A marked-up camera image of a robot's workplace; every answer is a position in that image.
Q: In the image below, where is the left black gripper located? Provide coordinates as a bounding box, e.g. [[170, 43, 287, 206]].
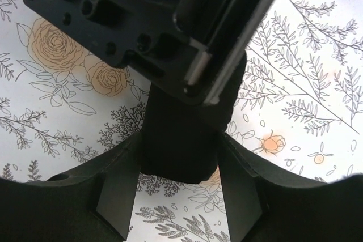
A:
[[23, 0, 274, 105]]

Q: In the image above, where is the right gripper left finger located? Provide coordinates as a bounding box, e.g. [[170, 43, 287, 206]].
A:
[[0, 131, 142, 242]]

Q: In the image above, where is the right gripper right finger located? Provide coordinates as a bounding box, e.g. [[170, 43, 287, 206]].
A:
[[218, 134, 362, 241]]

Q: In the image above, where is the black underwear beige waistband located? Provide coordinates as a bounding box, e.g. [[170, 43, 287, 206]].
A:
[[139, 54, 247, 184]]

